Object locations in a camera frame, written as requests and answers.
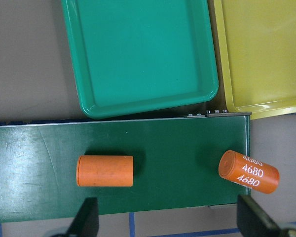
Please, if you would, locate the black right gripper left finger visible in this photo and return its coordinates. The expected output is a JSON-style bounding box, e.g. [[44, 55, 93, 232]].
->
[[64, 197, 99, 237]]

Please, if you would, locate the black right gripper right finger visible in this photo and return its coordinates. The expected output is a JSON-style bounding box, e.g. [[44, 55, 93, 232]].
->
[[236, 195, 290, 237]]

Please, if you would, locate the orange cylinder with 4680 print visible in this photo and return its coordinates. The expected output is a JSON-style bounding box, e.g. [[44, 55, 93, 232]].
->
[[218, 150, 280, 194]]

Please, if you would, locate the plain orange cylinder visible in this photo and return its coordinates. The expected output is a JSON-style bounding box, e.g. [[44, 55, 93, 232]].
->
[[76, 155, 134, 187]]

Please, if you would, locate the green conveyor belt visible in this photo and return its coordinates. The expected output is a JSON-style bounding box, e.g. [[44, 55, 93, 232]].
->
[[0, 115, 250, 223]]

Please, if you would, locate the green plastic tray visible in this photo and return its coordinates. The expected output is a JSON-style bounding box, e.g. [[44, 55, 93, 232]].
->
[[62, 0, 219, 119]]

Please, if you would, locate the yellow plastic tray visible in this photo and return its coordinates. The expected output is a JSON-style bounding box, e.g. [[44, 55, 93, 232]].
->
[[213, 0, 296, 119]]

